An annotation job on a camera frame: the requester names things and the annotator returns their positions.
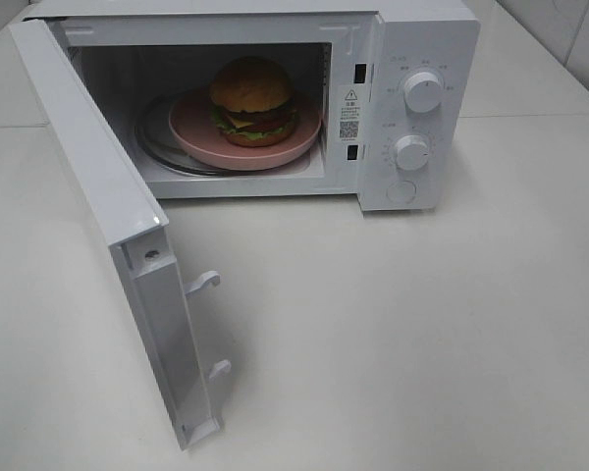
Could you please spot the round white door button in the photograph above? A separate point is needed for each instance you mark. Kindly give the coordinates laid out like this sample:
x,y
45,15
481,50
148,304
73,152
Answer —
x,y
402,192

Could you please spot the burger with lettuce and cheese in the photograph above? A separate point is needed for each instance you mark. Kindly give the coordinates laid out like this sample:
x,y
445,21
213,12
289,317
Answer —
x,y
253,102

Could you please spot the white timer knob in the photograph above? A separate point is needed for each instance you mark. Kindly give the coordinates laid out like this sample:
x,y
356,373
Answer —
x,y
411,152

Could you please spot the pink round plate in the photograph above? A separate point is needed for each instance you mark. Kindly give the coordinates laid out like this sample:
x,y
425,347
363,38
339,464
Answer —
x,y
190,121

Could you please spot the white microwave door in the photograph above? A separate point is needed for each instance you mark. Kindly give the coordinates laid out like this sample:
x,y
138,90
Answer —
x,y
133,225

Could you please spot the white warning label sticker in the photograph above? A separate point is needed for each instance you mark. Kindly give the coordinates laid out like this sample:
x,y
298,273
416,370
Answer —
x,y
348,113

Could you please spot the white microwave oven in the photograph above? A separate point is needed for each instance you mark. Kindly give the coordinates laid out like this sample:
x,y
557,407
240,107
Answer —
x,y
128,52

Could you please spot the glass microwave turntable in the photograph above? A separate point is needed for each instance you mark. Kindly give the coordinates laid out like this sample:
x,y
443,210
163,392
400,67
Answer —
x,y
167,155

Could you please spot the upper white power knob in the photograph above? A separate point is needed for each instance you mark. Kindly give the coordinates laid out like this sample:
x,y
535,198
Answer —
x,y
422,91

